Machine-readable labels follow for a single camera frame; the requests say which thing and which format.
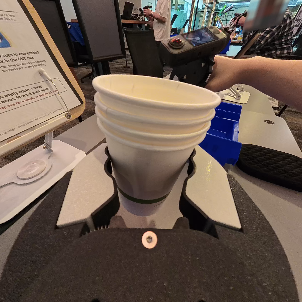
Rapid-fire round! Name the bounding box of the stack of nested white cups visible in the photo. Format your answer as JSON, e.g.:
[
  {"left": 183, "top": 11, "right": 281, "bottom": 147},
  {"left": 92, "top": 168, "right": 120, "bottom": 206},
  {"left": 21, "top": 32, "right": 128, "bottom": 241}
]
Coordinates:
[{"left": 92, "top": 74, "right": 222, "bottom": 217}]

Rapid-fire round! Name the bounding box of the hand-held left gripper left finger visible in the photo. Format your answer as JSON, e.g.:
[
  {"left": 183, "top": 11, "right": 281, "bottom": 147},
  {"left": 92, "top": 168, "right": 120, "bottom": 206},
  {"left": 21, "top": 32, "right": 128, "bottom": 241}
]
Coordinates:
[{"left": 56, "top": 145, "right": 119, "bottom": 232}]

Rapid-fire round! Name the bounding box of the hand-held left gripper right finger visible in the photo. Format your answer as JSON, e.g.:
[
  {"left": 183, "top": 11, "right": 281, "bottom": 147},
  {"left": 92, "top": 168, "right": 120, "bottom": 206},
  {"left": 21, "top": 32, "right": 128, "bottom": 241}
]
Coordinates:
[{"left": 179, "top": 145, "right": 242, "bottom": 232}]

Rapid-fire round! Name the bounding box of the black office chair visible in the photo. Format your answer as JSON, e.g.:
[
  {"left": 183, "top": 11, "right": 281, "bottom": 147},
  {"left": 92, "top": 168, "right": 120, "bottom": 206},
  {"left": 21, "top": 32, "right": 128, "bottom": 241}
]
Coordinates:
[{"left": 124, "top": 28, "right": 164, "bottom": 79}]

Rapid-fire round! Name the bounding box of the person's right hand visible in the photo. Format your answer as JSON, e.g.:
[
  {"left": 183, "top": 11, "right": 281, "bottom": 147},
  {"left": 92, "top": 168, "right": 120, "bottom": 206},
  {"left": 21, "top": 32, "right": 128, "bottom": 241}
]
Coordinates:
[{"left": 204, "top": 55, "right": 247, "bottom": 93}]

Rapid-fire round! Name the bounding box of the black framed panel on stand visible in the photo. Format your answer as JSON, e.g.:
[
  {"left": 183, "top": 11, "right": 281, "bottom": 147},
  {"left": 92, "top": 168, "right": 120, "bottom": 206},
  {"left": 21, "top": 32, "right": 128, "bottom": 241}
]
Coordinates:
[
  {"left": 72, "top": 0, "right": 127, "bottom": 77},
  {"left": 28, "top": 0, "right": 79, "bottom": 67}
]

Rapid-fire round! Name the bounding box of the blue plastic bin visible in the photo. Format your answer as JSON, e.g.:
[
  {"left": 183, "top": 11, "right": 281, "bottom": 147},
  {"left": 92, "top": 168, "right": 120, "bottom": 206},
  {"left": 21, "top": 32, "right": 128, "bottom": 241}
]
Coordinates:
[{"left": 199, "top": 101, "right": 243, "bottom": 166}]

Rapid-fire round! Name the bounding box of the wooden instruction board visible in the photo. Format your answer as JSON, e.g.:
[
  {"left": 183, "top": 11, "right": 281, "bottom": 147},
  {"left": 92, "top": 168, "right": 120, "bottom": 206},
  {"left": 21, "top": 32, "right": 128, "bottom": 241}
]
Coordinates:
[{"left": 0, "top": 0, "right": 87, "bottom": 157}]

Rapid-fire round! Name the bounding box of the black textured pad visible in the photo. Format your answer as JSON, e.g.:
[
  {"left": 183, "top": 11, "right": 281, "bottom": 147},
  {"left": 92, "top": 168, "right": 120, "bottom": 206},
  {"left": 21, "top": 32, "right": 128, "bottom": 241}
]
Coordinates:
[{"left": 236, "top": 143, "right": 302, "bottom": 192}]

